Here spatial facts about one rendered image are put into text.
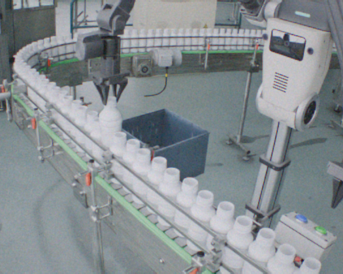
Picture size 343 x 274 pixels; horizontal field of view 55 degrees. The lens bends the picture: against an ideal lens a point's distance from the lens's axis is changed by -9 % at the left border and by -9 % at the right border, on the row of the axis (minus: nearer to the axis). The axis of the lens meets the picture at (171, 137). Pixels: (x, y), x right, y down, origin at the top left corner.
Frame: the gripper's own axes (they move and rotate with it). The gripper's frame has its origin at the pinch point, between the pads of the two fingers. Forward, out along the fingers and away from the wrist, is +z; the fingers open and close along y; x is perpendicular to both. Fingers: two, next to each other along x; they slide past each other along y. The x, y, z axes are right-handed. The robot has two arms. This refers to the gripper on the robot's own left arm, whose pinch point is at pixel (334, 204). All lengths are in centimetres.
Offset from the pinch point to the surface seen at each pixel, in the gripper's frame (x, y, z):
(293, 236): -3.6, -4.9, 11.0
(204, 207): -18.3, -22.9, 11.3
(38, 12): 141, -555, -16
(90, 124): -18, -76, 12
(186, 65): 116, -170, -12
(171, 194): -17.9, -33.6, 13.6
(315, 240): -3.6, 0.7, 8.8
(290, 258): -18.3, 1.2, 9.5
